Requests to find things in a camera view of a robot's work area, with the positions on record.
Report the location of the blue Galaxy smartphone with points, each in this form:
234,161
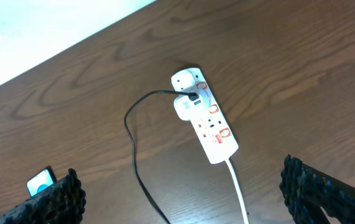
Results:
41,181

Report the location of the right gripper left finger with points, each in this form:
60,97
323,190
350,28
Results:
61,203

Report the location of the white USB charger adapter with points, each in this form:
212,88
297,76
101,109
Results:
189,107

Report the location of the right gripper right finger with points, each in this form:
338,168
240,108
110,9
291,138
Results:
312,196

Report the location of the white power strip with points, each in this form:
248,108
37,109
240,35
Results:
212,129

